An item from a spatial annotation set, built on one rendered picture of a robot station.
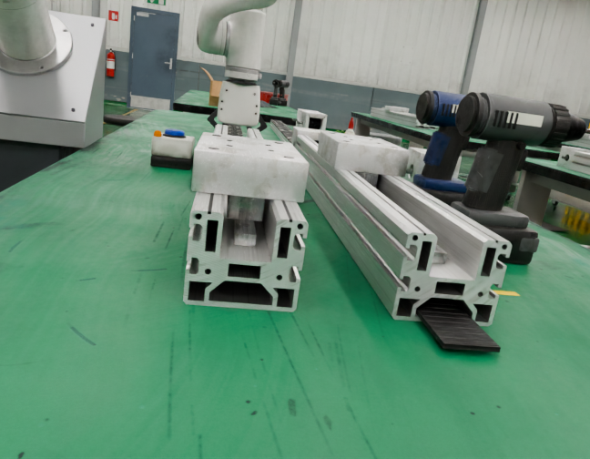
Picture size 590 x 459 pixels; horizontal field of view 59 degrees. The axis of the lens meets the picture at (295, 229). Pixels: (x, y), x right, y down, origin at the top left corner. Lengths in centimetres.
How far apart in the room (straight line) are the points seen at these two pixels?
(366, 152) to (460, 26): 1267
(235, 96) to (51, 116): 41
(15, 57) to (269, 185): 92
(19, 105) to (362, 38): 1160
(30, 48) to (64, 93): 11
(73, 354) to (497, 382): 31
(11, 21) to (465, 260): 102
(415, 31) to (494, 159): 1230
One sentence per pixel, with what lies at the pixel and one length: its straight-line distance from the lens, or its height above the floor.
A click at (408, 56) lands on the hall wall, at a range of 1289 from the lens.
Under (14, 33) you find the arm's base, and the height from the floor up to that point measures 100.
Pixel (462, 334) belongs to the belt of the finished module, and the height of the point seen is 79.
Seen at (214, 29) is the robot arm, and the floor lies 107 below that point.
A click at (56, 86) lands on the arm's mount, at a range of 129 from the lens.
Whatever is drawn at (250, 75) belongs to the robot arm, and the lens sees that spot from 126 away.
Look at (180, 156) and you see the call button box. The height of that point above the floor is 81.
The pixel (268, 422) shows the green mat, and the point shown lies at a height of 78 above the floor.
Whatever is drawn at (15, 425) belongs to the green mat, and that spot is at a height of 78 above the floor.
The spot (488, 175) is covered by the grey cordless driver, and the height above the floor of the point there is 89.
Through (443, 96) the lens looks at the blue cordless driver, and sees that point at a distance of 95.
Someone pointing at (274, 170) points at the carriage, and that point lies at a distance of 50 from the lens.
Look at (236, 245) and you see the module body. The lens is 49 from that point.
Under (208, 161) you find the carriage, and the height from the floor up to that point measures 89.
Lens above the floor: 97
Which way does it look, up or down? 15 degrees down
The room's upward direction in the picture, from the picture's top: 8 degrees clockwise
